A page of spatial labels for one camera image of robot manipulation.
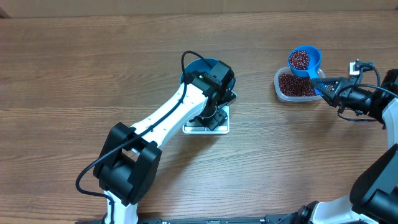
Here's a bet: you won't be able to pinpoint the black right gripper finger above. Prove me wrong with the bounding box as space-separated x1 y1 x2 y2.
310 77 346 90
317 86 340 108

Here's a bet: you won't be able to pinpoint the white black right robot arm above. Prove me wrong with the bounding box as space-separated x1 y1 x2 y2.
289 69 397 223

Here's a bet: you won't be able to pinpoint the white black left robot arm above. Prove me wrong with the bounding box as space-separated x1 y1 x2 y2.
93 58 236 223

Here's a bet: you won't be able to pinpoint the white digital kitchen scale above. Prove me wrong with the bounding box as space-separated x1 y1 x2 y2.
182 105 230 134

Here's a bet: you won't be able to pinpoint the teal metal bowl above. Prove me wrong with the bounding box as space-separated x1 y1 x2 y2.
185 57 218 74

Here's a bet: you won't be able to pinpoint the red beans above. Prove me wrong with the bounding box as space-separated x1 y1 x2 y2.
278 73 316 96

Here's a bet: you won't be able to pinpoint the clear plastic bean container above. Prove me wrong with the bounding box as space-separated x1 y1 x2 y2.
274 67 322 103

